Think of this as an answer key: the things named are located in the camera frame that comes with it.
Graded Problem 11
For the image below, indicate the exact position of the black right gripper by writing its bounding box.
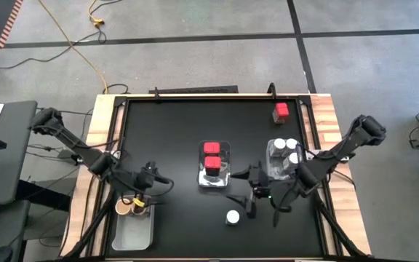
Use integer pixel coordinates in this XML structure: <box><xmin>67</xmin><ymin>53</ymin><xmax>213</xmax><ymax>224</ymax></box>
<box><xmin>226</xmin><ymin>162</ymin><xmax>272</xmax><ymax>219</ymax></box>

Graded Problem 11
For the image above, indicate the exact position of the brown-lid spice jar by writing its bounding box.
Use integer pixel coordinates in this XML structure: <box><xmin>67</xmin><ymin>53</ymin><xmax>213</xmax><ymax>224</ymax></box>
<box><xmin>114</xmin><ymin>199</ymin><xmax>132</xmax><ymax>217</ymax></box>
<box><xmin>131</xmin><ymin>202</ymin><xmax>149</xmax><ymax>217</ymax></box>

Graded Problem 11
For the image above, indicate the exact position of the red spice tin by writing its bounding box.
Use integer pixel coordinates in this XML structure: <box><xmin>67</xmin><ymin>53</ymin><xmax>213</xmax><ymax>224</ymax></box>
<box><xmin>204</xmin><ymin>156</ymin><xmax>223</xmax><ymax>178</ymax></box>
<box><xmin>271</xmin><ymin>102</ymin><xmax>290</xmax><ymax>124</ymax></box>
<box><xmin>202</xmin><ymin>141</ymin><xmax>221</xmax><ymax>157</ymax></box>

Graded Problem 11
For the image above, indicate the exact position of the smoky clear plastic bin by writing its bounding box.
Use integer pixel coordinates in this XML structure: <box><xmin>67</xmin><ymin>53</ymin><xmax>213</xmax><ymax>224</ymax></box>
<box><xmin>197</xmin><ymin>140</ymin><xmax>231</xmax><ymax>189</ymax></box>

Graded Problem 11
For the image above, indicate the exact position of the black flat bar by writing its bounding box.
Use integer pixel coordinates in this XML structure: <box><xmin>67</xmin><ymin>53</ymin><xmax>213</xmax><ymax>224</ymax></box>
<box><xmin>148</xmin><ymin>85</ymin><xmax>239</xmax><ymax>95</ymax></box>

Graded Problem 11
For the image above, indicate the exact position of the black diagonal frame strut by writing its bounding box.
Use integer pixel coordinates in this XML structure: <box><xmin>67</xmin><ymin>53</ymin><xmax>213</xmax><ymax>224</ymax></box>
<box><xmin>314</xmin><ymin>203</ymin><xmax>370</xmax><ymax>258</ymax></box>
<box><xmin>63</xmin><ymin>188</ymin><xmax>118</xmax><ymax>258</ymax></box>

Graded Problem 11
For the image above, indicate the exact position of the black table frame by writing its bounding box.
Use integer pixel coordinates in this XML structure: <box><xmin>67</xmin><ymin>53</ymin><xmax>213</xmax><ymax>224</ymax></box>
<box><xmin>105</xmin><ymin>93</ymin><xmax>332</xmax><ymax>261</ymax></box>

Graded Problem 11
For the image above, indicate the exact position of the black cable loop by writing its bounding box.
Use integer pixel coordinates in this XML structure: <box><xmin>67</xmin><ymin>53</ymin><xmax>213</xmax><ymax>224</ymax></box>
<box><xmin>102</xmin><ymin>83</ymin><xmax>130</xmax><ymax>95</ymax></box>

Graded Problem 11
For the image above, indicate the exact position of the black floor cable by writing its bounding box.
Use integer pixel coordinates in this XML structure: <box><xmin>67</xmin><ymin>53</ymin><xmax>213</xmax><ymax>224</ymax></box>
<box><xmin>0</xmin><ymin>29</ymin><xmax>108</xmax><ymax>70</ymax></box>

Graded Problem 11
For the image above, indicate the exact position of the yellow extension cord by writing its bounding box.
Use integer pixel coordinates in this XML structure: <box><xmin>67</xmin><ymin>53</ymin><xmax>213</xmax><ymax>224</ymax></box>
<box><xmin>37</xmin><ymin>0</ymin><xmax>108</xmax><ymax>95</ymax></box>

